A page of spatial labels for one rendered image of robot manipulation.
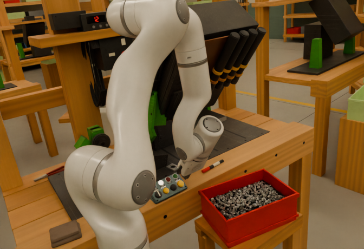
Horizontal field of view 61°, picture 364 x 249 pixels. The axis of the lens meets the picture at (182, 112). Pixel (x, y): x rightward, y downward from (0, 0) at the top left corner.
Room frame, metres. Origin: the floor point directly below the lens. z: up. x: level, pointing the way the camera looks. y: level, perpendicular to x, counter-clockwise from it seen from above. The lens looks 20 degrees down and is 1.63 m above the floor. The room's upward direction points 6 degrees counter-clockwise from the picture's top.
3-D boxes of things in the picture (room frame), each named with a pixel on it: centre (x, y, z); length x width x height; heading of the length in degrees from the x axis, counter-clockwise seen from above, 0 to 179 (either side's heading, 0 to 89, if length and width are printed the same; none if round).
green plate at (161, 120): (1.34, 0.13, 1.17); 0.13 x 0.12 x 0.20; 123
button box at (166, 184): (1.08, 0.10, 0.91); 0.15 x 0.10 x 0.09; 123
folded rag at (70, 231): (0.88, 0.45, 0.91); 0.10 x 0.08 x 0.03; 113
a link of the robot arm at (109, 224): (0.63, 0.20, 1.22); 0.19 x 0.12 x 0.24; 52
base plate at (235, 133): (1.44, 0.10, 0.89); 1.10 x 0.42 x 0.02; 123
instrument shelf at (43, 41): (1.65, 0.24, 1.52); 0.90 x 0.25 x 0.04; 123
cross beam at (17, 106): (1.75, 0.30, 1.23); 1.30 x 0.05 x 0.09; 123
